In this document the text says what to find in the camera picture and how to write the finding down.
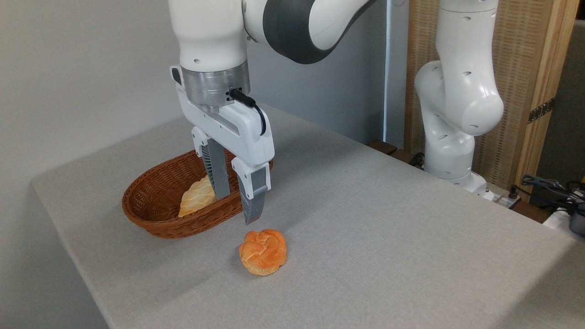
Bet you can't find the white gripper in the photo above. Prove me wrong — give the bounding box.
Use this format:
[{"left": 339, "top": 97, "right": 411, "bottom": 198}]
[{"left": 170, "top": 66, "right": 275, "bottom": 225}]

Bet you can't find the orange knotted bread roll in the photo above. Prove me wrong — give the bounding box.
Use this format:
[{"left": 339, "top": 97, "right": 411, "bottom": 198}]
[{"left": 239, "top": 229, "right": 287, "bottom": 276}]

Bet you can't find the pale yellow bread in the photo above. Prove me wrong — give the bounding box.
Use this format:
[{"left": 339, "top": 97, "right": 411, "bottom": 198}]
[{"left": 178, "top": 176, "right": 218, "bottom": 218}]

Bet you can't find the brown wicker basket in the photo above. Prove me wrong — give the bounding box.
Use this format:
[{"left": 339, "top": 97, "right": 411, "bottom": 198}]
[{"left": 122, "top": 149, "right": 274, "bottom": 239}]

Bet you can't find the grey tablecloth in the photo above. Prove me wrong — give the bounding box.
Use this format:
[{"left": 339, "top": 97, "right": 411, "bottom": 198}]
[{"left": 31, "top": 101, "right": 585, "bottom": 329}]

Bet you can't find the wooden woven folding screen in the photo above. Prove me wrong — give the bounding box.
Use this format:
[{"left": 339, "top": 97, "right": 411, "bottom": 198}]
[{"left": 404, "top": 0, "right": 580, "bottom": 202}]

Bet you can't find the metal screen hinge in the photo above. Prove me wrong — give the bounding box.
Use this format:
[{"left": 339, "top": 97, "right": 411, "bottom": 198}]
[{"left": 528, "top": 97, "right": 556, "bottom": 124}]

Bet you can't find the dark grey metal pot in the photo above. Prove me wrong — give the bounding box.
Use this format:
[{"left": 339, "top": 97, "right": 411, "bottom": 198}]
[{"left": 568, "top": 208, "right": 585, "bottom": 237}]

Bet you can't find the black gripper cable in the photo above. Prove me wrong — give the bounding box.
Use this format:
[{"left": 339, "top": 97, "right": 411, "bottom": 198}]
[{"left": 229, "top": 89, "right": 267, "bottom": 136}]

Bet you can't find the black cable bundle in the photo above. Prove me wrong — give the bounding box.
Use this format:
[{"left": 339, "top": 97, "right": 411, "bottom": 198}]
[{"left": 510, "top": 175, "right": 585, "bottom": 215}]

